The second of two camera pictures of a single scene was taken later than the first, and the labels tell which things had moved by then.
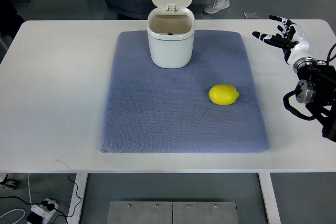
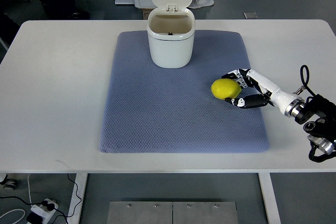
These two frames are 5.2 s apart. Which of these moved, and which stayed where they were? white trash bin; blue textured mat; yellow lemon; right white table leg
Moved: yellow lemon
Stayed: white trash bin; right white table leg; blue textured mat
